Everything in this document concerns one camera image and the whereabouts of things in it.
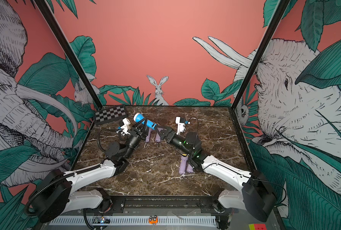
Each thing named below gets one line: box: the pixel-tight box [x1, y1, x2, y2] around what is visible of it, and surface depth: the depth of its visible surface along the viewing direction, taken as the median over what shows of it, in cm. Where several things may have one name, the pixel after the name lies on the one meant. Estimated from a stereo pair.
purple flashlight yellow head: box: [155, 130, 161, 143], surface depth 100 cm
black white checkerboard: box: [94, 104, 128, 125], surface depth 113 cm
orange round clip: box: [148, 214, 159, 225], surface depth 70 cm
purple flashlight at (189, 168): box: [186, 161, 194, 173], surface depth 86 cm
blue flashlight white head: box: [133, 112, 158, 131], surface depth 67 cm
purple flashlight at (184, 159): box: [178, 153, 189, 175], surface depth 88 cm
